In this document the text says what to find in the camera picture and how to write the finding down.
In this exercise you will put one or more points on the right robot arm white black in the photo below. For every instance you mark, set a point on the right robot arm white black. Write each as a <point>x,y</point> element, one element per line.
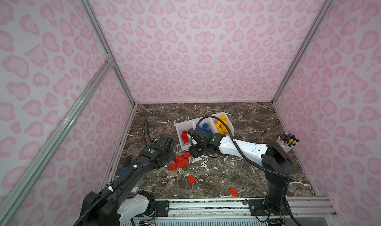
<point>270,158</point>

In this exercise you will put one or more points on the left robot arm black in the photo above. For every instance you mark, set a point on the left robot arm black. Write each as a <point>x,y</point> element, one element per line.
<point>128,181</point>

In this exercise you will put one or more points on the blue lego bricks in bin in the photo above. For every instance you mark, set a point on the blue lego bricks in bin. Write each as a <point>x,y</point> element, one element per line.
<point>205,127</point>

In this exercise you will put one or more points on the red lego bricks in bin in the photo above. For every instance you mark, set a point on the red lego bricks in bin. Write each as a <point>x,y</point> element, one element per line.
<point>185,137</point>

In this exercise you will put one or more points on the red lego brick pile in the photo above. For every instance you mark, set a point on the red lego brick pile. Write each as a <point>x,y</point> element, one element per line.
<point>180,161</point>

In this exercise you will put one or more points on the yellow lego bricks in bin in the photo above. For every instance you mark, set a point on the yellow lego bricks in bin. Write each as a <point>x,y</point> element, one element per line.
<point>220,125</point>

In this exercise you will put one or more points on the stray red lego brick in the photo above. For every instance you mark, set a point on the stray red lego brick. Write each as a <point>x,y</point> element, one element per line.
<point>191,179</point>

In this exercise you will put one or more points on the clear pack of markers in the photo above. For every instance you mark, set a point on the clear pack of markers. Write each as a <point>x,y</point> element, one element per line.
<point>125,168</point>

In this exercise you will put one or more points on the pink cup of markers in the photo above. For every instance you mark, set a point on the pink cup of markers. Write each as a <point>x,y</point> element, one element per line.
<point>287,141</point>

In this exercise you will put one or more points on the red lego brick near rail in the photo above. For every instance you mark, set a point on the red lego brick near rail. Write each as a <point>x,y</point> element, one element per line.
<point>233,192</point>

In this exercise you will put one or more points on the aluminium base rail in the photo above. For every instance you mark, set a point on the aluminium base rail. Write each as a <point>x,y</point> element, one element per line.
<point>305,211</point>

